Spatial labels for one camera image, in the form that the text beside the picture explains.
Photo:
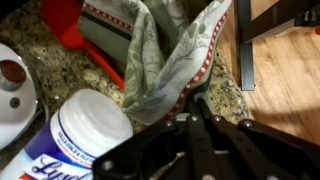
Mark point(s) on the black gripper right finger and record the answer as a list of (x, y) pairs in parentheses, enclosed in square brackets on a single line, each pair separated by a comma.
[(253, 150)]

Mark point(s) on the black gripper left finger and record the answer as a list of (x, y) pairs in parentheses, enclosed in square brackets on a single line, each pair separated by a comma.
[(150, 146)]

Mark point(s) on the green patterned kitchen towel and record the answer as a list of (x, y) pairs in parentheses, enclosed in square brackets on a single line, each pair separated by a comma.
[(150, 66)]

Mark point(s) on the white Lysol wipes canister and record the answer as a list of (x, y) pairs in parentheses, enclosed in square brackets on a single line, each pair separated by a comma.
[(90, 123)]

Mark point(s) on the white toaster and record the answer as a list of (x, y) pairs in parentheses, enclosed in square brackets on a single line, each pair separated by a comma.
[(16, 110)]

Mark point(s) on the red spatula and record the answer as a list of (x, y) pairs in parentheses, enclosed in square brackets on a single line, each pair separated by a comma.
[(60, 16)]

